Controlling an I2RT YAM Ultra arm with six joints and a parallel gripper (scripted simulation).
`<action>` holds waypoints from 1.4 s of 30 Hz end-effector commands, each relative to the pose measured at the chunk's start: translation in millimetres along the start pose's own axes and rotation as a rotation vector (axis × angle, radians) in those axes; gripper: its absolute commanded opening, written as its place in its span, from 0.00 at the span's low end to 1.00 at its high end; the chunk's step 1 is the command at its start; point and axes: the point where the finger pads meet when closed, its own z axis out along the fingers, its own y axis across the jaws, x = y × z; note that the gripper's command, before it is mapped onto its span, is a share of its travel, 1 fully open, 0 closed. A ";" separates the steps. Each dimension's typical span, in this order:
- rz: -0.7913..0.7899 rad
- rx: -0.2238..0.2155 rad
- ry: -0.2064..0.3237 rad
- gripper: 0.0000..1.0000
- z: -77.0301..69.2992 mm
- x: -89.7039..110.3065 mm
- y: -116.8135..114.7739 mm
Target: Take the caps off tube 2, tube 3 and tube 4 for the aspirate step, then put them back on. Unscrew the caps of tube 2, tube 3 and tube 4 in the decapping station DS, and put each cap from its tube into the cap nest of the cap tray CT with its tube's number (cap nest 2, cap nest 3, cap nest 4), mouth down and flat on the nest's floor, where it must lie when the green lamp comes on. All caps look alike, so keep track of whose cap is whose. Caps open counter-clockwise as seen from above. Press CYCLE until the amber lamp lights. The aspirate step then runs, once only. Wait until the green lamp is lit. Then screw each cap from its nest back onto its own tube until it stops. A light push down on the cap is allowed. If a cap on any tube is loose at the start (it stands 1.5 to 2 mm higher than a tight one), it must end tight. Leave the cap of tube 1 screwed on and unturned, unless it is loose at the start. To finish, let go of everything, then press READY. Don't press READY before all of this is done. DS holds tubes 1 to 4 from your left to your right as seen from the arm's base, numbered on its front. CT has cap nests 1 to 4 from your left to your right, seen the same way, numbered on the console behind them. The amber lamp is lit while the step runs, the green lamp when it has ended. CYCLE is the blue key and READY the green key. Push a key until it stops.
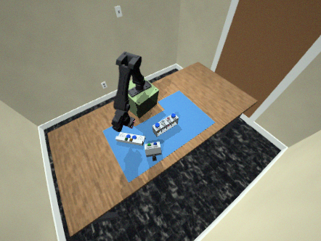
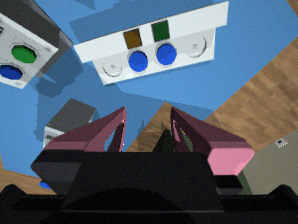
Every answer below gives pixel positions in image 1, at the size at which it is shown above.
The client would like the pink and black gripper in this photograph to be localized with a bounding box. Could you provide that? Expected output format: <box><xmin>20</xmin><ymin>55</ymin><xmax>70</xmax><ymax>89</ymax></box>
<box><xmin>123</xmin><ymin>115</ymin><xmax>135</xmax><ymax>128</ymax></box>

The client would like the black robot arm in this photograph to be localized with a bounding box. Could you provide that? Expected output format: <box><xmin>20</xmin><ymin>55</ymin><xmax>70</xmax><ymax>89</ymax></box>
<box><xmin>111</xmin><ymin>52</ymin><xmax>152</xmax><ymax>132</ymax></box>

